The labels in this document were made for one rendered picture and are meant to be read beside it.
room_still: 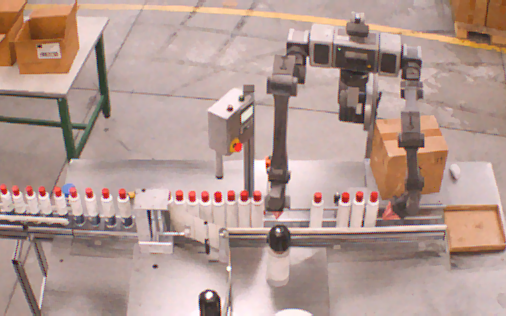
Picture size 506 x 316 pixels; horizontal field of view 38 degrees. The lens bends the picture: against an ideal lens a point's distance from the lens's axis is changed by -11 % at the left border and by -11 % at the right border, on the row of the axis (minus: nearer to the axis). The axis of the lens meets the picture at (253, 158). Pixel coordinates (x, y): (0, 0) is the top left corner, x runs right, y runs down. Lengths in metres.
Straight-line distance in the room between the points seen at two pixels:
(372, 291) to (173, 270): 0.82
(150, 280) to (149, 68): 2.78
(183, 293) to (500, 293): 1.37
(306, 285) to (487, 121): 2.69
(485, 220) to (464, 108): 2.07
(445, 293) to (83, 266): 1.56
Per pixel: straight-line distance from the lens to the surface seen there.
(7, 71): 4.72
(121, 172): 3.77
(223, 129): 3.05
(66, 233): 3.51
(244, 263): 3.29
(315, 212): 3.32
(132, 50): 6.01
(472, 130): 5.44
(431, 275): 3.38
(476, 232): 3.59
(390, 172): 3.50
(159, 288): 3.22
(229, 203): 3.29
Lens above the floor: 3.41
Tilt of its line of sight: 43 degrees down
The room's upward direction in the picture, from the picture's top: straight up
